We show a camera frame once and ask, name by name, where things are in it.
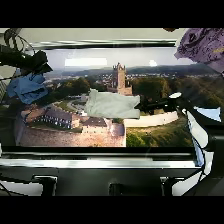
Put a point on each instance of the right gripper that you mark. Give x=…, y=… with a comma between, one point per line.
x=146, y=106

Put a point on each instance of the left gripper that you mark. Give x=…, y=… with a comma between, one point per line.
x=41, y=62

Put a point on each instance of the beige garment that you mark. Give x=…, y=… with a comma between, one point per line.
x=111, y=105

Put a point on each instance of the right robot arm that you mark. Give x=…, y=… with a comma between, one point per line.
x=206, y=133

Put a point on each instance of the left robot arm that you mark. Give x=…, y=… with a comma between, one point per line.
x=13, y=58

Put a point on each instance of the blue garment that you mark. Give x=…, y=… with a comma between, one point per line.
x=28, y=88

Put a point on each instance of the purple garment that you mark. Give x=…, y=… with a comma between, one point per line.
x=203, y=46

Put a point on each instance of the silver frame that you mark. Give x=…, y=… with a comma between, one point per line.
x=100, y=163

